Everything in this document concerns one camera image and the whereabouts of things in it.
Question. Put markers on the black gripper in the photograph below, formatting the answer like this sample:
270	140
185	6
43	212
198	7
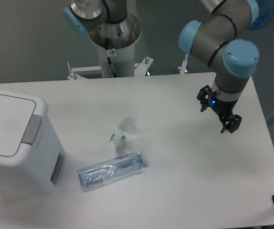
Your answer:
223	109

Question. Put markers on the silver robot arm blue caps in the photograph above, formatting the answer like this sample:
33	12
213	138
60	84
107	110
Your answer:
234	60

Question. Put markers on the silver robot base joints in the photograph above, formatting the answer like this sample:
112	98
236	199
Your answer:
110	16

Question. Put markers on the white trash can body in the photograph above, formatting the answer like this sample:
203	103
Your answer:
34	167

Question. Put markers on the white trash can lid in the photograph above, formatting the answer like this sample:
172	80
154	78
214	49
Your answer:
18	123

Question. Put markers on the crumpled white plastic wrapper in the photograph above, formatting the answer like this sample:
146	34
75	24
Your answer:
127	138

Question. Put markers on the crushed clear plastic bottle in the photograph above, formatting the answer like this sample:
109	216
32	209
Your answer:
103	173

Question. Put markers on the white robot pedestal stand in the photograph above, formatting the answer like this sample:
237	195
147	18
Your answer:
115	44

